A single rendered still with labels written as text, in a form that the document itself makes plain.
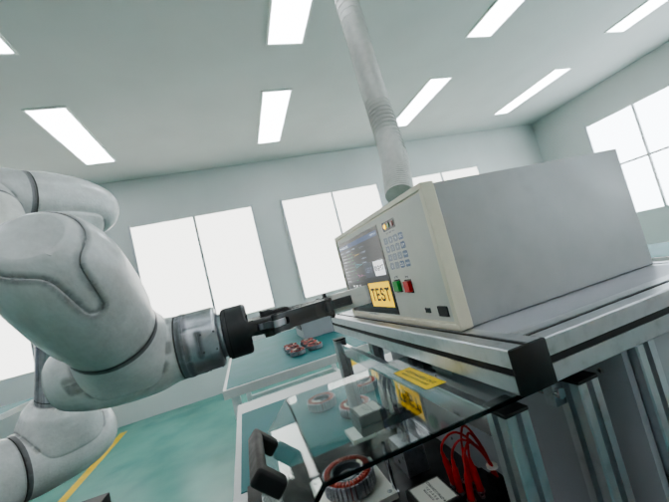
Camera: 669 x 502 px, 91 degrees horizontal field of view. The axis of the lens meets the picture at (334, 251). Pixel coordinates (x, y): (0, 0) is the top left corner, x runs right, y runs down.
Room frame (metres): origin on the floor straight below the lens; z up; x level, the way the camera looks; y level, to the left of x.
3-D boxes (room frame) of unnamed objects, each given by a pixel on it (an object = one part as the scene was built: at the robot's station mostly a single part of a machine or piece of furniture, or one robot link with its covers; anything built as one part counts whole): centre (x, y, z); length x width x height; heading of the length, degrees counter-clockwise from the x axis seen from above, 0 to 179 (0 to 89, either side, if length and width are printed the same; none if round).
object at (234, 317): (0.51, 0.15, 1.18); 0.09 x 0.08 x 0.07; 107
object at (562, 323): (0.72, -0.25, 1.09); 0.68 x 0.44 x 0.05; 17
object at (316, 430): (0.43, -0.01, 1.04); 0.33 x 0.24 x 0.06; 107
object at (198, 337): (0.49, 0.22, 1.18); 0.09 x 0.06 x 0.09; 17
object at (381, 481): (0.74, 0.09, 0.78); 0.15 x 0.15 x 0.01; 17
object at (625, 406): (0.70, -0.19, 0.92); 0.66 x 0.01 x 0.30; 17
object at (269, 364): (2.95, 0.56, 0.38); 1.85 x 1.10 x 0.75; 17
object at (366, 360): (0.65, -0.04, 1.03); 0.62 x 0.01 x 0.03; 17
